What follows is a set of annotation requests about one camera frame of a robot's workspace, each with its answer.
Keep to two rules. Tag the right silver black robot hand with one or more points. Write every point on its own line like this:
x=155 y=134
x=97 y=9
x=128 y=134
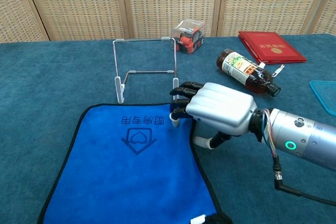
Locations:
x=223 y=106

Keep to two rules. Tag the brown tea bottle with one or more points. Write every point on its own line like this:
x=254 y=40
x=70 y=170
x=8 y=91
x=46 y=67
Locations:
x=244 y=70

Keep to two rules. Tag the bamboo folding screen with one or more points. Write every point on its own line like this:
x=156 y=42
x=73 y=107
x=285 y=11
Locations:
x=78 y=3

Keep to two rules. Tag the red certificate book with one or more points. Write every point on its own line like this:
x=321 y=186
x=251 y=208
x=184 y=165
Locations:
x=273 y=48

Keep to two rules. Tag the teal felt table cover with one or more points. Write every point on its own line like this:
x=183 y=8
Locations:
x=52 y=77

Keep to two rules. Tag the clear box with orange parts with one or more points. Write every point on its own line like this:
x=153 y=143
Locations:
x=189 y=39

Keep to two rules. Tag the teal plastic tray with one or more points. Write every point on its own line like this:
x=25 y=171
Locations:
x=326 y=95

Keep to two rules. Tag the small white tag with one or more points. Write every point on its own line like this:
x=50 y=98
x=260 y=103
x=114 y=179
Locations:
x=279 y=70

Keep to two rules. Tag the blue microfibre towel black trim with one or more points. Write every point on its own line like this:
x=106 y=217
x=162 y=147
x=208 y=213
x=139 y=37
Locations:
x=118 y=176

